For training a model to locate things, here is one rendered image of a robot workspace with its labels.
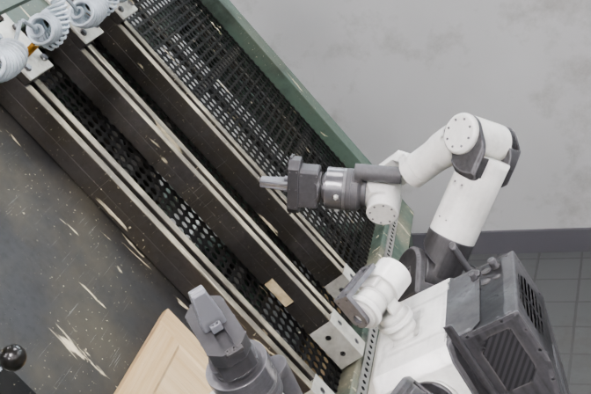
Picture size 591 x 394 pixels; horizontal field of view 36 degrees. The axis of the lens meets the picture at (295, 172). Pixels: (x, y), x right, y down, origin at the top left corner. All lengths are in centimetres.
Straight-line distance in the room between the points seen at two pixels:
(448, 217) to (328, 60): 283
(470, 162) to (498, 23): 260
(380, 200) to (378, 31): 258
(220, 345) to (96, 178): 81
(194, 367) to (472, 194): 64
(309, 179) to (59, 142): 51
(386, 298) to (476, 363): 19
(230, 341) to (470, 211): 66
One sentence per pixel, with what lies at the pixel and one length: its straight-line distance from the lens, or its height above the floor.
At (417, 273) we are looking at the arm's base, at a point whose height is 136.
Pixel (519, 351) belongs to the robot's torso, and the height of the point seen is 135.
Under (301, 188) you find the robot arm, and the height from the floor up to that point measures 147.
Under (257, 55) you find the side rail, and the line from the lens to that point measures 307.
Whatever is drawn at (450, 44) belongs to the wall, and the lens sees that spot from 429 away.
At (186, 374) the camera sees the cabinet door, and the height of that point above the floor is 122.
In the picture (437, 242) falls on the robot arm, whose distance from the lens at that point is 170.
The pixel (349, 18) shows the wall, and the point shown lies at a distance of 437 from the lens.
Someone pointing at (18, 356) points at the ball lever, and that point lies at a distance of 134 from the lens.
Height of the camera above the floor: 215
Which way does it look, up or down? 20 degrees down
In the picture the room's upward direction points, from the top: 12 degrees counter-clockwise
